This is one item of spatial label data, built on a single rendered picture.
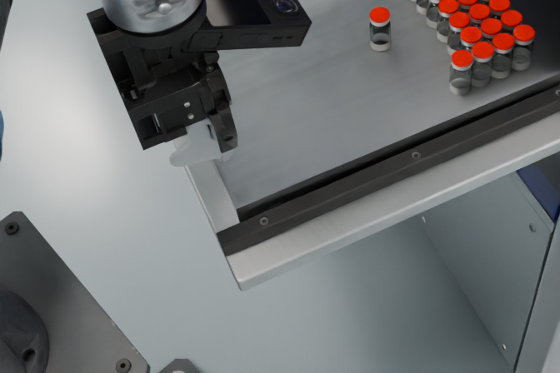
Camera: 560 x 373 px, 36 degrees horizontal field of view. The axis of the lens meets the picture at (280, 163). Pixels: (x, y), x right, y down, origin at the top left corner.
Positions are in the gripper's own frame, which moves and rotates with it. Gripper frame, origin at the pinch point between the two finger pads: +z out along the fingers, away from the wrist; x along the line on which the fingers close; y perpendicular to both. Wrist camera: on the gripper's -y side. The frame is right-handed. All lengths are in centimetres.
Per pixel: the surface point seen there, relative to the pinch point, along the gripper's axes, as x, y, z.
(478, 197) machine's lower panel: -10, -36, 49
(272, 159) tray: 0.1, -4.1, 4.6
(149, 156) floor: -75, 6, 93
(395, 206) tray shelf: 10.2, -12.2, 4.8
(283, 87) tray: -7.7, -8.6, 4.6
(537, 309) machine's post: 8, -36, 55
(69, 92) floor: -103, 18, 93
